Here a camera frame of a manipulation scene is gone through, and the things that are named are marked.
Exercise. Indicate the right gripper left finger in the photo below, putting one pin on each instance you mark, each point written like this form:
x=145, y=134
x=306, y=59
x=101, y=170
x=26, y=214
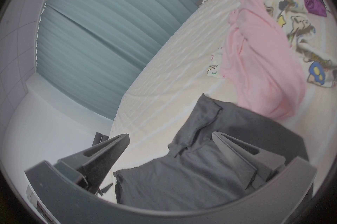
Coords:
x=100, y=170

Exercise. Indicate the pink garment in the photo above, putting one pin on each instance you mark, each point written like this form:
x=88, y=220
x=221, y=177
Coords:
x=263, y=60

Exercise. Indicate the black chest of drawers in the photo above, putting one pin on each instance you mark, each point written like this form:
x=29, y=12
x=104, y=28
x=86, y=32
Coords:
x=99, y=138

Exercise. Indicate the black polo shirt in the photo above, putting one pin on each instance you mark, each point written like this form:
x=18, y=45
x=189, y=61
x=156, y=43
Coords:
x=184, y=178

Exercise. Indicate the purple garment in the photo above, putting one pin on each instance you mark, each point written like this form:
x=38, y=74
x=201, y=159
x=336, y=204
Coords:
x=314, y=4

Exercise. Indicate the bed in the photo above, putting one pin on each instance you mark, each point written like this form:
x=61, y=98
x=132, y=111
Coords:
x=171, y=65

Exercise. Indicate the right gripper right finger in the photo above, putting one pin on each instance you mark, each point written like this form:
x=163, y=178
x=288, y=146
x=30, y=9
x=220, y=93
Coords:
x=237, y=165

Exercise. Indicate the white printed garment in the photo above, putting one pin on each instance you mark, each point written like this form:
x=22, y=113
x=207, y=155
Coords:
x=297, y=25

